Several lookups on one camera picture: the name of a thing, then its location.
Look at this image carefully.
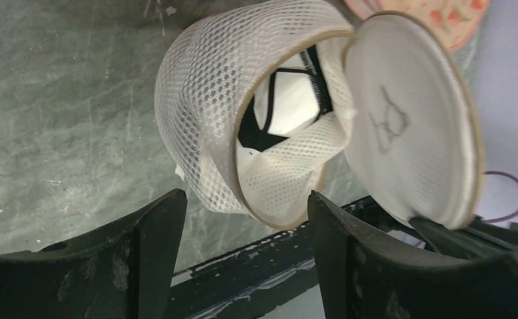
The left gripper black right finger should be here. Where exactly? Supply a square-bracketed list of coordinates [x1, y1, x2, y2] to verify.
[307, 192, 518, 318]

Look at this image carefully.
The floral mesh laundry bag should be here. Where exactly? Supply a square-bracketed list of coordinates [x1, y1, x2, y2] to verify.
[344, 0, 491, 51]

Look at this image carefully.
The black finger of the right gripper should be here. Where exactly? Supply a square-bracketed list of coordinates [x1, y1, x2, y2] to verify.
[408, 217, 518, 265]

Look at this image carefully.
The white black bra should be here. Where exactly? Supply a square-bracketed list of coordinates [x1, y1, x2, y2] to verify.
[237, 46, 333, 156]

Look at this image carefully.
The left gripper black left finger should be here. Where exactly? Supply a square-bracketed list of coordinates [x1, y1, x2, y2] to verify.
[0, 189, 187, 318]

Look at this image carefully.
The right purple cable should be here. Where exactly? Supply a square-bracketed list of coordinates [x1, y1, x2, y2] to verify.
[479, 170, 518, 225]

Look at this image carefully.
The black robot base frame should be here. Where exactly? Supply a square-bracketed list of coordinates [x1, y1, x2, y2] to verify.
[164, 225, 317, 318]

